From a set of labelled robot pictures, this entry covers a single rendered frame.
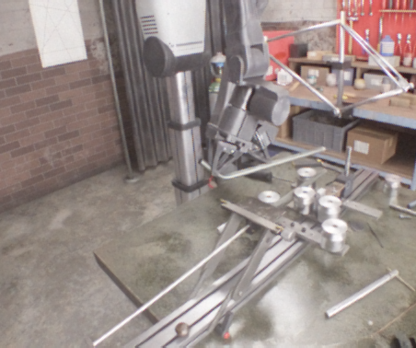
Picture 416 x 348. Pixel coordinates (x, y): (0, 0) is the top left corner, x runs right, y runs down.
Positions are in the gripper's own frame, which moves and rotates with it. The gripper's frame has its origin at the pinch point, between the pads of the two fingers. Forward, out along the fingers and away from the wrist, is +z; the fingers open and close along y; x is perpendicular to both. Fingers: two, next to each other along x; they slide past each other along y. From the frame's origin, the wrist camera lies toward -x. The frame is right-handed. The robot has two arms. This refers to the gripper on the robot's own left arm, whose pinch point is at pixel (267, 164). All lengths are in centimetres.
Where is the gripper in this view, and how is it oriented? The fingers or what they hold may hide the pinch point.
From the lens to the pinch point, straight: 78.2
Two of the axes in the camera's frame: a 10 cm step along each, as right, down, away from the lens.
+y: -0.8, -8.9, -4.4
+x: 9.0, -2.5, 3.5
